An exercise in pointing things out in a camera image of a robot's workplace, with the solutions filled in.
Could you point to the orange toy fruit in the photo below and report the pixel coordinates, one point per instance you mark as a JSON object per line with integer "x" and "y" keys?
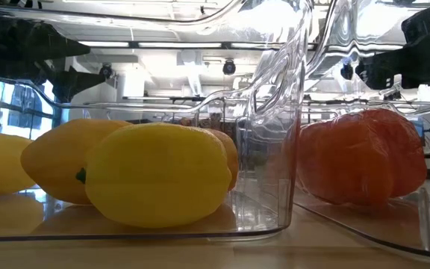
{"x": 230, "y": 157}
{"x": 6, "y": 164}

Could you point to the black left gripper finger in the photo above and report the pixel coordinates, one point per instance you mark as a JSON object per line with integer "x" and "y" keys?
{"x": 58, "y": 46}
{"x": 77, "y": 84}

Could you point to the yellow toy lemon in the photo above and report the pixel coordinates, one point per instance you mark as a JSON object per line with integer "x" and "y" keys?
{"x": 159, "y": 175}

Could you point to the yellow toy bell pepper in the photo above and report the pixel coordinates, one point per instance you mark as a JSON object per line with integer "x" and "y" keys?
{"x": 54, "y": 160}

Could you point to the black round fixture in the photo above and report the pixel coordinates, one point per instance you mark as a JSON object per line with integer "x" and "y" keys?
{"x": 229, "y": 67}

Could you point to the long ceiling light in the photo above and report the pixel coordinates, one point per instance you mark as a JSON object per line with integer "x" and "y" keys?
{"x": 179, "y": 45}
{"x": 103, "y": 43}

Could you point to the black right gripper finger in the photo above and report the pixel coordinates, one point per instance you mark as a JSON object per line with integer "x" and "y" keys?
{"x": 427, "y": 24}
{"x": 383, "y": 69}

